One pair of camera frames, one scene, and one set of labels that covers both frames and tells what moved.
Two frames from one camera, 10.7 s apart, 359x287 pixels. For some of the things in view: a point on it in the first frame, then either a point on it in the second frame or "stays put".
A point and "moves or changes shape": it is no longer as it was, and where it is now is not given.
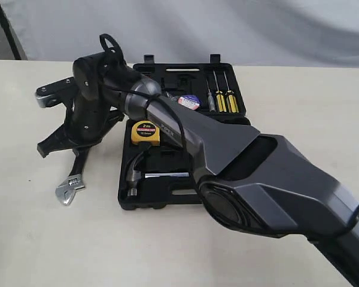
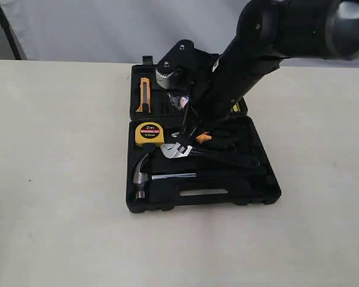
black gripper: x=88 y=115 -> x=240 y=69
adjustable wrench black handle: x=75 y=182 moves or changes shape
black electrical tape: x=188 y=101 stays put
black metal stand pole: x=1 y=20 stays put
